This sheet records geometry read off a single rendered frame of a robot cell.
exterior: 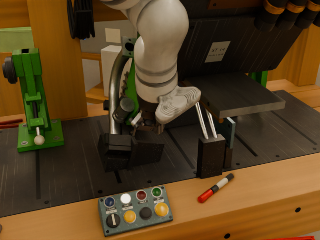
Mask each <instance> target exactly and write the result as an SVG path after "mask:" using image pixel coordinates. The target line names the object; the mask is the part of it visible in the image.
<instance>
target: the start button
mask: <svg viewBox="0 0 320 240"><path fill-rule="evenodd" d="M168 211H169V208H168V206H167V205H166V204H165V203H163V202H160V203H158V204H157V205H156V207H155V212H156V214H157V215H158V216H161V217H162V216H165V215H166V214H167V213H168Z"/></svg>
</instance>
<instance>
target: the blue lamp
mask: <svg viewBox="0 0 320 240"><path fill-rule="evenodd" d="M105 204H106V206H108V207H111V206H112V205H113V204H114V199H113V198H111V197H108V198H106V200H105Z"/></svg>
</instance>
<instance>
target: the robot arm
mask: <svg viewBox="0 0 320 240"><path fill-rule="evenodd" d="M99 1H100V2H102V3H103V4H105V5H106V6H108V7H110V8H112V9H116V10H120V11H121V12H122V13H123V14H124V15H125V16H126V17H127V18H128V19H129V21H130V22H131V23H132V25H133V26H134V28H135V29H136V30H137V31H138V33H139V34H140V36H139V38H138V39H137V40H136V42H135V45H134V63H135V86H136V94H137V101H138V104H139V107H138V109H137V112H138V115H137V116H136V117H131V118H129V120H128V121H129V123H130V124H131V125H132V126H133V127H134V128H135V129H136V130H143V131H151V130H152V131H153V132H154V133H155V134H158V135H159V134H161V133H162V132H163V129H164V127H165V124H166V123H169V122H170V121H172V120H174V119H175V118H177V117H178V116H179V115H181V114H182V113H184V112H185V111H187V110H188V109H189V108H191V107H192V106H194V105H195V104H196V103H197V102H198V101H199V100H200V95H201V91H200V90H199V89H198V88H197V87H179V86H178V73H177V55H178V52H179V50H180V48H181V46H182V43H183V41H184V39H185V37H186V35H187V32H188V29H189V18H188V14H187V11H186V9H185V7H184V6H183V4H182V3H181V2H180V1H179V0H99ZM146 119H148V120H146Z"/></svg>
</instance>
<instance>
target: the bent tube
mask: <svg viewBox="0 0 320 240"><path fill-rule="evenodd" d="M129 40H130V41H129ZM136 40H137V39H136V38H131V37H126V36H122V37H121V50H120V52H119V54H118V55H117V57H116V59H115V61H114V63H113V67H112V70H111V75H110V82H109V134H120V123H117V122H116V121H114V119H113V118H112V114H113V112H114V110H115V109H116V108H118V106H119V105H120V99H119V91H120V80H121V75H122V72H123V69H124V66H125V64H126V62H127V61H128V60H129V58H134V45H135V42H136Z"/></svg>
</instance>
